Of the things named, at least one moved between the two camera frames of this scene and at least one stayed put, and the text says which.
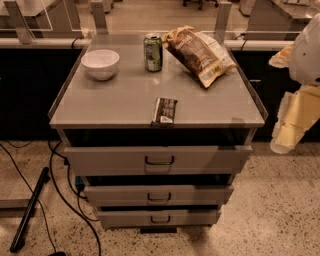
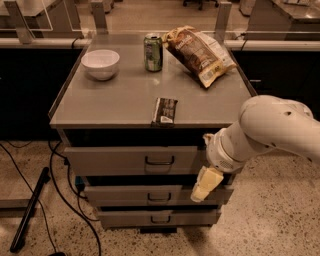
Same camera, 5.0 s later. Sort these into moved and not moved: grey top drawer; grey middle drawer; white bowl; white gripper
Moved: white gripper
Not moved: grey middle drawer; grey top drawer; white bowl
